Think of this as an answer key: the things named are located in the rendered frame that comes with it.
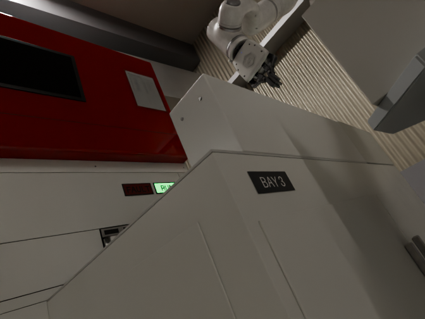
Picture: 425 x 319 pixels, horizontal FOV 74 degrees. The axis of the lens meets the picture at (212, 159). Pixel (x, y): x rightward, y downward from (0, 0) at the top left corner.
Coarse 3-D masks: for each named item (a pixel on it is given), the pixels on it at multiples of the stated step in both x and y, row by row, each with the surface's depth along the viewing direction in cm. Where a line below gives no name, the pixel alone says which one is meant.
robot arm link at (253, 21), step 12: (228, 0) 83; (240, 0) 83; (252, 0) 86; (264, 0) 102; (228, 12) 81; (240, 12) 82; (252, 12) 90; (264, 12) 98; (276, 12) 103; (228, 24) 84; (240, 24) 85; (252, 24) 96; (264, 24) 99
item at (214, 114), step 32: (192, 96) 42; (224, 96) 41; (256, 96) 50; (192, 128) 42; (224, 128) 38; (256, 128) 42; (288, 128) 51; (320, 128) 65; (192, 160) 42; (352, 160) 67
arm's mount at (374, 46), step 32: (320, 0) 44; (352, 0) 41; (384, 0) 38; (416, 0) 36; (320, 32) 44; (352, 32) 41; (384, 32) 38; (416, 32) 36; (352, 64) 41; (384, 64) 38; (384, 96) 38
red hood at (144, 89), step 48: (0, 48) 91; (48, 48) 106; (96, 48) 124; (0, 96) 82; (48, 96) 93; (96, 96) 107; (144, 96) 127; (0, 144) 75; (48, 144) 83; (96, 144) 95; (144, 144) 109
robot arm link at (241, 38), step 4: (240, 36) 84; (244, 36) 85; (232, 40) 85; (236, 40) 84; (240, 40) 83; (244, 40) 84; (232, 44) 84; (236, 44) 84; (228, 48) 85; (232, 48) 84; (228, 52) 86; (232, 52) 85; (228, 56) 87; (232, 56) 86; (228, 60) 89; (232, 60) 87
